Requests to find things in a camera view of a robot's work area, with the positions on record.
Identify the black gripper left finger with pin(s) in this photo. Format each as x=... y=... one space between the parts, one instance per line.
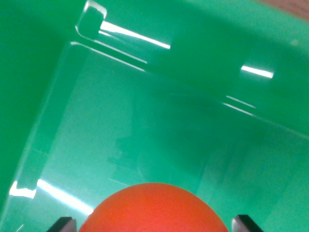
x=64 y=226

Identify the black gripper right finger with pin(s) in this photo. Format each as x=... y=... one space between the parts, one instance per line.
x=245 y=224

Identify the orange round fruit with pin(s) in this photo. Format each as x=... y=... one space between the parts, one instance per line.
x=154 y=212

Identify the green plastic bin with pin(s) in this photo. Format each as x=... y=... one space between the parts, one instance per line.
x=169 y=108

